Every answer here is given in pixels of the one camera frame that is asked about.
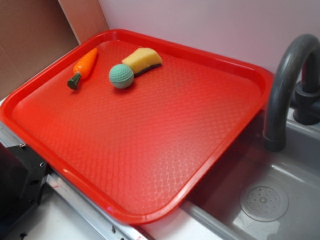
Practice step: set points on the brown cardboard panel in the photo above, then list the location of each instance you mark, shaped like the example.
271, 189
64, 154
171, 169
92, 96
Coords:
36, 33

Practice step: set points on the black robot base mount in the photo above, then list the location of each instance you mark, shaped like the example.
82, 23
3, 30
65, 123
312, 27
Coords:
23, 174

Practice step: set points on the grey curved toy faucet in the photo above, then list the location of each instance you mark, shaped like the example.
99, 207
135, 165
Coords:
296, 85

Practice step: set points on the round sink drain cover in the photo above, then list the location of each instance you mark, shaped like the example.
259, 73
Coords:
263, 201

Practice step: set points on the grey plastic sink basin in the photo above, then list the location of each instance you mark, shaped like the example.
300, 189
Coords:
215, 200

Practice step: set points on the red plastic serving tray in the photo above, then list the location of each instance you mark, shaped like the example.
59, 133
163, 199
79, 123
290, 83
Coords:
137, 152

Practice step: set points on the green dimpled rubber ball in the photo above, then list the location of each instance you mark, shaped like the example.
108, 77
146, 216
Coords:
121, 76

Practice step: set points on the yellow kitchen sponge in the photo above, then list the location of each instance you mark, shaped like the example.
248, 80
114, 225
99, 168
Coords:
142, 60

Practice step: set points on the orange toy carrot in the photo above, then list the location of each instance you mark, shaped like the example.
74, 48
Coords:
82, 68

